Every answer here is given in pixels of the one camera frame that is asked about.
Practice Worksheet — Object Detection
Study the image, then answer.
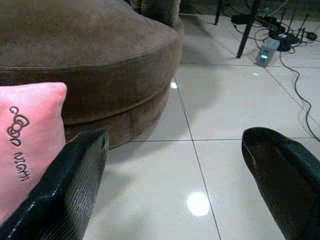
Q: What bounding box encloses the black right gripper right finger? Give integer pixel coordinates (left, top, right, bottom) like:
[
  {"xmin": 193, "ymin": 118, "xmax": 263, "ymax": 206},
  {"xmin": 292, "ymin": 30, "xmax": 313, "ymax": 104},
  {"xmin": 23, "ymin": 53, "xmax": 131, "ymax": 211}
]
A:
[{"xmin": 241, "ymin": 126, "xmax": 320, "ymax": 240}]

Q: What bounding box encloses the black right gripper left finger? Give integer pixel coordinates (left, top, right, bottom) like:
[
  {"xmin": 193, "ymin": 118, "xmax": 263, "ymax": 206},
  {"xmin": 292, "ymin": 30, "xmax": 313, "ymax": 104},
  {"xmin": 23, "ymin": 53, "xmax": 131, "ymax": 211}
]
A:
[{"xmin": 0, "ymin": 127, "xmax": 110, "ymax": 240}]

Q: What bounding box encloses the pink good night pillow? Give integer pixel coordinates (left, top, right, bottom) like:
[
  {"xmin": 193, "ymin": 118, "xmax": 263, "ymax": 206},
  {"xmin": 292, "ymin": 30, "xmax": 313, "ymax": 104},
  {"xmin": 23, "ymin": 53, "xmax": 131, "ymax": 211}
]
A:
[{"xmin": 0, "ymin": 81, "xmax": 68, "ymax": 223}]

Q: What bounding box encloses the brown fabric sofa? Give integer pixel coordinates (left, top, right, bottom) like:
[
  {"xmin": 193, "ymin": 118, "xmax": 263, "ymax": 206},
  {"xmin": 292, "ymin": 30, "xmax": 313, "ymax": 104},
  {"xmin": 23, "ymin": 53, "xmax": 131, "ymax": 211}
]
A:
[{"xmin": 0, "ymin": 0, "xmax": 185, "ymax": 150}]

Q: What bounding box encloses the grey device with green light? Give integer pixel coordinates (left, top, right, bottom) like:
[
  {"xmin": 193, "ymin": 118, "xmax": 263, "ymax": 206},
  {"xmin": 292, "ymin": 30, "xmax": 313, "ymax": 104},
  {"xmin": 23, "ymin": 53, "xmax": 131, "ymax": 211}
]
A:
[{"xmin": 254, "ymin": 38, "xmax": 281, "ymax": 67}]

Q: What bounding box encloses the black wifi router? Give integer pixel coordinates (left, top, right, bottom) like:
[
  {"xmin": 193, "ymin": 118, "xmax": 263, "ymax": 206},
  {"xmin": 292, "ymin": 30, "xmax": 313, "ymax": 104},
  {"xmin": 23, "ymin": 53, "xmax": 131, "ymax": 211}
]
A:
[{"xmin": 272, "ymin": 7, "xmax": 310, "ymax": 52}]

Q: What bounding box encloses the black table leg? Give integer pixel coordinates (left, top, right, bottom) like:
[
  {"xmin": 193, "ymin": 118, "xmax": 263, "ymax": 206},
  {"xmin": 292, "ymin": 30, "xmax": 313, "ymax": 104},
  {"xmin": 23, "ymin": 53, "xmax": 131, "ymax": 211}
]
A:
[{"xmin": 236, "ymin": 0, "xmax": 263, "ymax": 59}]

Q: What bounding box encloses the black power adapter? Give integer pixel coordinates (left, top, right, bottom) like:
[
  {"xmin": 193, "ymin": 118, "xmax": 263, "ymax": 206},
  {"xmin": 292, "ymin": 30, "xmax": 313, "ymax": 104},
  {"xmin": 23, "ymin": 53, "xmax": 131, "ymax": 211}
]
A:
[{"xmin": 231, "ymin": 13, "xmax": 253, "ymax": 26}]

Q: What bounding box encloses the black floor cable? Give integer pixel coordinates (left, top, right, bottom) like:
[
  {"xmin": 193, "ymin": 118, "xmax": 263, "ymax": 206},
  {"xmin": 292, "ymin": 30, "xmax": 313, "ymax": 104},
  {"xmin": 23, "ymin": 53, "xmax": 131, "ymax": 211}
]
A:
[{"xmin": 278, "ymin": 48, "xmax": 320, "ymax": 142}]

